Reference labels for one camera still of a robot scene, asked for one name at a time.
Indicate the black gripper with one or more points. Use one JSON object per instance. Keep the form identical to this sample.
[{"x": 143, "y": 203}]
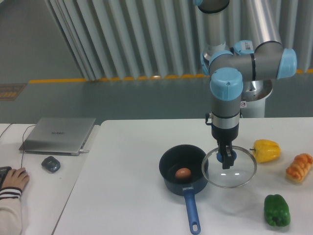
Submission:
[{"x": 224, "y": 138}]

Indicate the glass pot lid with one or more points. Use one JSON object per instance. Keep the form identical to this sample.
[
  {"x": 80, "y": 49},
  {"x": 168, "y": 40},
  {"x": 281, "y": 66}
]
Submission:
[{"x": 239, "y": 174}]

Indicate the striped sleeve forearm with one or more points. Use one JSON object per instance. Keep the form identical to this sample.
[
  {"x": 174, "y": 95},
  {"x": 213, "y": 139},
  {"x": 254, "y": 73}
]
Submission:
[{"x": 10, "y": 211}]

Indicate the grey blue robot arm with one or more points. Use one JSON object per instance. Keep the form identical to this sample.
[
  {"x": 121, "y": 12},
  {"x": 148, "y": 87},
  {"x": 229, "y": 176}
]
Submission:
[{"x": 228, "y": 74}]

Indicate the person's hand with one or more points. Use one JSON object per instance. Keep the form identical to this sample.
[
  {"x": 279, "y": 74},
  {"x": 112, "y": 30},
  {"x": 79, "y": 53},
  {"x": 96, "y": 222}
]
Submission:
[{"x": 16, "y": 178}]

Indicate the dark blue saucepan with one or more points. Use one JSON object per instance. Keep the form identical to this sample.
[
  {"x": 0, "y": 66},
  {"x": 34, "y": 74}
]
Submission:
[{"x": 191, "y": 157}]

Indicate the yellow bell pepper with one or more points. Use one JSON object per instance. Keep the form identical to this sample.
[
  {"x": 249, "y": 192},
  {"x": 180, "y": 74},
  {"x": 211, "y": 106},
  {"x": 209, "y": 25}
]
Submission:
[{"x": 265, "y": 151}]

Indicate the brown egg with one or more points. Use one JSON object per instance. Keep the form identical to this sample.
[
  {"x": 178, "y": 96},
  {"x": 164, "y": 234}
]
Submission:
[{"x": 183, "y": 174}]

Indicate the green bell pepper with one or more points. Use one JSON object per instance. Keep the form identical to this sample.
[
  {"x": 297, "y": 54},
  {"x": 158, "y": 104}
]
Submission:
[{"x": 276, "y": 211}]

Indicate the orange bread roll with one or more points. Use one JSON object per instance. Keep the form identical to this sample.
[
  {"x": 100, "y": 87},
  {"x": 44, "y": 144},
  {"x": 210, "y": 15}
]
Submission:
[{"x": 299, "y": 168}]

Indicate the white corrugated partition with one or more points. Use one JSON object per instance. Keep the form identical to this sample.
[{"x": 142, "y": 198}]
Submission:
[{"x": 120, "y": 39}]

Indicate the silver laptop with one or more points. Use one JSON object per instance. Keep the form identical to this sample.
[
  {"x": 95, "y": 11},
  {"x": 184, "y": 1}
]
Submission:
[{"x": 59, "y": 136}]

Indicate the dark computer mouse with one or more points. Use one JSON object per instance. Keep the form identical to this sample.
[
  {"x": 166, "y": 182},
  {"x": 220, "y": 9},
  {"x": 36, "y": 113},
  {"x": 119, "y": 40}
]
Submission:
[{"x": 51, "y": 164}]

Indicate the black keyboard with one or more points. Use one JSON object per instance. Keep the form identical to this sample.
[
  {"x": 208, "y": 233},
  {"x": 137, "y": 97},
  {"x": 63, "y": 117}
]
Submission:
[{"x": 3, "y": 172}]

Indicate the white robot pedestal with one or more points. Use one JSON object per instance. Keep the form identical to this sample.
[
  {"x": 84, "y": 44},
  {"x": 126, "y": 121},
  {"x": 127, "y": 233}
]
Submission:
[{"x": 254, "y": 97}]

